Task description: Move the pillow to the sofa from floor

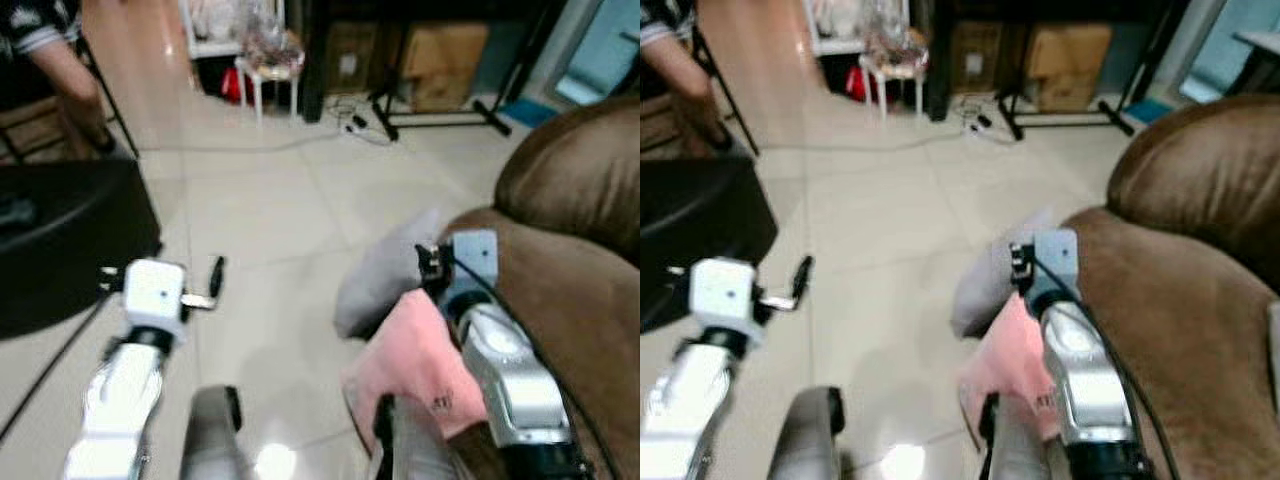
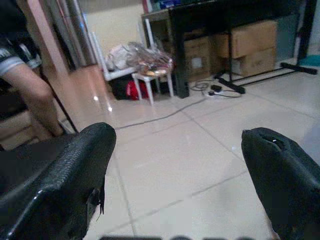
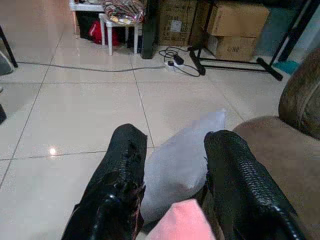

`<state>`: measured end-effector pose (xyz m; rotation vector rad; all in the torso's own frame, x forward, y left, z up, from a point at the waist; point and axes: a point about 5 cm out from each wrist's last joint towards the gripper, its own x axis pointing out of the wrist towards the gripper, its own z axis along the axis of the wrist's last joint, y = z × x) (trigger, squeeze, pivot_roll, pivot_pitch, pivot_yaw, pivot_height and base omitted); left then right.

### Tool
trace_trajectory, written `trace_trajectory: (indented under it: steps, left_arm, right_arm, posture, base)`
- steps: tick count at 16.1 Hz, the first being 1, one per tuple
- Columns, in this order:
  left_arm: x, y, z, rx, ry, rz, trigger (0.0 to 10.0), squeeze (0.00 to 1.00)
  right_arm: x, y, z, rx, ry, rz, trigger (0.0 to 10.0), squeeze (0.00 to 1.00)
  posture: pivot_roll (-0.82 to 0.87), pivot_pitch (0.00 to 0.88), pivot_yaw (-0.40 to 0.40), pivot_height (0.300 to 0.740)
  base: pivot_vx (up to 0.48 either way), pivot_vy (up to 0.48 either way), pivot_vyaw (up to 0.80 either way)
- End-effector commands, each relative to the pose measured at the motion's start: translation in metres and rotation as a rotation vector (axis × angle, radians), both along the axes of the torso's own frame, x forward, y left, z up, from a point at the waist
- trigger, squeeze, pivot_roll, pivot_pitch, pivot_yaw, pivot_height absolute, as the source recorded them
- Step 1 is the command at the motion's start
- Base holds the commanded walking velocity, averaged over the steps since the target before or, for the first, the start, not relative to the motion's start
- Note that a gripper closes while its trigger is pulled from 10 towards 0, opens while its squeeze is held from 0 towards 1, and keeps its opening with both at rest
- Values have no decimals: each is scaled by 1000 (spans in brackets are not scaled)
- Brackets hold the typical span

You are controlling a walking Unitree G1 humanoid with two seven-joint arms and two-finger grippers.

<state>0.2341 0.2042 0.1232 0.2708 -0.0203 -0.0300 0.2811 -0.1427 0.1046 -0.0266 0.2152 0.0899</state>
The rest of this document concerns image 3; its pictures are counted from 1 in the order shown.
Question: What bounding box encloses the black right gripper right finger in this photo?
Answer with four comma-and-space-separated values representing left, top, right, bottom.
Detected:
201, 129, 306, 240

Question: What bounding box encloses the patterned folded cloth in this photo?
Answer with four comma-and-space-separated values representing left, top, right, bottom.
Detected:
103, 0, 146, 25

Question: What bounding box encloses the black chair leg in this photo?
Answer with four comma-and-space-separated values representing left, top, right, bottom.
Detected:
0, 24, 19, 69

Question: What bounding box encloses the pink cloth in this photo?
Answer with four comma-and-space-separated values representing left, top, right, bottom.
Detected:
146, 197, 218, 240

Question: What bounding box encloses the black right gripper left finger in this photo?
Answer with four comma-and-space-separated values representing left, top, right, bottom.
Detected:
61, 123, 148, 240

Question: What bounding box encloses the white power strip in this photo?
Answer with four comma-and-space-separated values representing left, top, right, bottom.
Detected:
163, 59, 183, 72

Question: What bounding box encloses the white pillow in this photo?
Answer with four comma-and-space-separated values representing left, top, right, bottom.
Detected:
139, 108, 227, 223

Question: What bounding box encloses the brown fabric sofa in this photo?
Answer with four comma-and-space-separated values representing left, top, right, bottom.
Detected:
232, 48, 320, 240

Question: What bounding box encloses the printed cardboard box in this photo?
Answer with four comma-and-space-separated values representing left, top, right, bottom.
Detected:
157, 0, 198, 47

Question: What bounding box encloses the grey floor cable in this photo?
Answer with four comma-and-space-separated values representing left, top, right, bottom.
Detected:
16, 60, 166, 73

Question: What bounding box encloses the black tower speaker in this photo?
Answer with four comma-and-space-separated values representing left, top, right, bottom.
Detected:
140, 0, 161, 60

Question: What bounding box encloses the teal cloth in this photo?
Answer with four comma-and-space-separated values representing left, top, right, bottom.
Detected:
271, 58, 300, 76

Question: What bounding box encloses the white plastic stool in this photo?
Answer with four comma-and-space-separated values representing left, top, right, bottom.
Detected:
98, 12, 143, 56

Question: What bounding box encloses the large cardboard box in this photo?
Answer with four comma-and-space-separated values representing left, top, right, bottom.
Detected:
206, 3, 271, 38

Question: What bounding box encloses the small cardboard box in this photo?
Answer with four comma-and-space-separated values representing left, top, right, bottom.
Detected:
206, 33, 258, 62

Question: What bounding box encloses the black cable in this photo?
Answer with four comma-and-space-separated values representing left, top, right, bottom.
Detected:
158, 45, 201, 78

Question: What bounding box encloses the white table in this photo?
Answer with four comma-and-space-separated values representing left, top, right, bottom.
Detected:
69, 0, 107, 12

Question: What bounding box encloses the red bag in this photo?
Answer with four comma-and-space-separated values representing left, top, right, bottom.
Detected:
87, 20, 120, 46

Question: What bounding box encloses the black metal stand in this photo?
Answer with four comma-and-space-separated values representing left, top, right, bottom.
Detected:
187, 0, 320, 81

